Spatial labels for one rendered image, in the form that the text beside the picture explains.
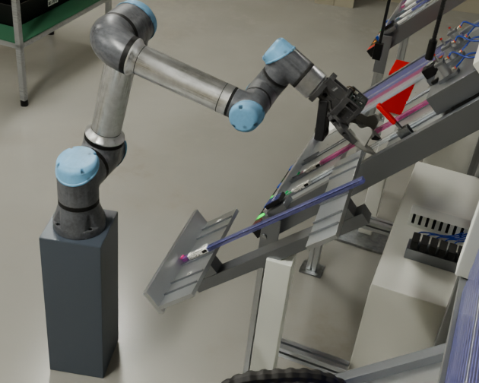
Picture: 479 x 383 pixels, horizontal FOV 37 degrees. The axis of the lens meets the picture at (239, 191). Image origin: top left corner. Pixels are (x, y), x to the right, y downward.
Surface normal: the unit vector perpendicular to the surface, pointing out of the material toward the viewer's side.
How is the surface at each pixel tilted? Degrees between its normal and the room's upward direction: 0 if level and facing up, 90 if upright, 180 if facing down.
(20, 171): 0
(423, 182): 0
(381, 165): 90
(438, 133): 90
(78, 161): 7
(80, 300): 90
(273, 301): 90
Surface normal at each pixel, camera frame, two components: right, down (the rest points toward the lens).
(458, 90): -0.36, 0.50
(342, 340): 0.09, -0.82
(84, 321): -0.13, 0.55
